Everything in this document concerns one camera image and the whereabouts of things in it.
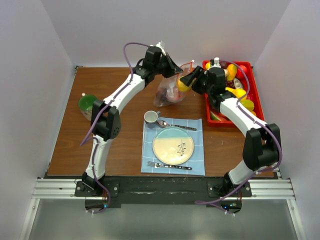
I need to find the red apple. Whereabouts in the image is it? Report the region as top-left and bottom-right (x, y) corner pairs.
(235, 65), (248, 80)

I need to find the metal fork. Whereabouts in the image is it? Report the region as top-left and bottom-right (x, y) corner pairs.
(147, 161), (193, 171)

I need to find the orange yellow mango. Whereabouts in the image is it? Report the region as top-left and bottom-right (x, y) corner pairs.
(226, 63), (238, 82)

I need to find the purple cable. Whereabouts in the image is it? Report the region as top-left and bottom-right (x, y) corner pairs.
(194, 61), (283, 209)
(79, 42), (155, 215)

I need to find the yellow peach top left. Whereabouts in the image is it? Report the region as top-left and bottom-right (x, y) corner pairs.
(205, 61), (211, 70)

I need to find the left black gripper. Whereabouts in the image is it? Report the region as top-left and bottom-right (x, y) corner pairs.
(153, 53), (183, 79)

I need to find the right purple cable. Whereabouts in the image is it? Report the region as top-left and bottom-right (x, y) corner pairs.
(194, 61), (283, 209)

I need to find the yellow lemon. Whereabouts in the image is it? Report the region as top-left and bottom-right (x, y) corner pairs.
(225, 87), (247, 101)

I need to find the clear zip top bag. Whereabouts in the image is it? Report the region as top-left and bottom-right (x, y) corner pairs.
(153, 60), (194, 107)

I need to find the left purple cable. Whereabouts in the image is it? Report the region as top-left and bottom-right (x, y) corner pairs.
(79, 42), (155, 215)

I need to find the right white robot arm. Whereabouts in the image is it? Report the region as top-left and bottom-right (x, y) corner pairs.
(177, 63), (282, 197)

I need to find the beige and teal plate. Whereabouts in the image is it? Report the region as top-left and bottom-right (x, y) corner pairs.
(152, 127), (195, 165)

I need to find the yellow star fruit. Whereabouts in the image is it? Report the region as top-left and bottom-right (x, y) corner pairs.
(240, 99), (255, 112)

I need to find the green glass cup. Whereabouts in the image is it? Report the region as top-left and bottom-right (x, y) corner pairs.
(78, 92), (97, 121)

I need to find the grey mug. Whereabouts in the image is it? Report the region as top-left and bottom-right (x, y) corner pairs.
(143, 110), (161, 129)

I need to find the dark red mango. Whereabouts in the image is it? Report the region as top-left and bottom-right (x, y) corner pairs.
(154, 89), (171, 107)

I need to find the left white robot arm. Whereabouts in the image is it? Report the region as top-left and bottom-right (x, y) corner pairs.
(81, 42), (182, 196)

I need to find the aluminium frame rail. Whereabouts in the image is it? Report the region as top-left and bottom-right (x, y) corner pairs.
(31, 178), (296, 200)

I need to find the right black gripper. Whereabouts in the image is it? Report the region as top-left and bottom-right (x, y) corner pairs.
(180, 66), (213, 96)

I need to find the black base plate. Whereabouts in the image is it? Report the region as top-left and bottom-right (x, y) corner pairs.
(74, 176), (251, 209)

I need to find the yellow bell pepper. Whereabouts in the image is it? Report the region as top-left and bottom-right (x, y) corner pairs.
(176, 76), (194, 92)

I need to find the metal spoon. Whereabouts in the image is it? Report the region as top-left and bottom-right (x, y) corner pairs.
(157, 120), (197, 131)

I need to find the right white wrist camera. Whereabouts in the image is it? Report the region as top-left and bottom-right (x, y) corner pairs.
(210, 57), (221, 68)

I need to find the red plastic fruit tray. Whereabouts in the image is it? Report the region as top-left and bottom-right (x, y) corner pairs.
(204, 61), (265, 128)

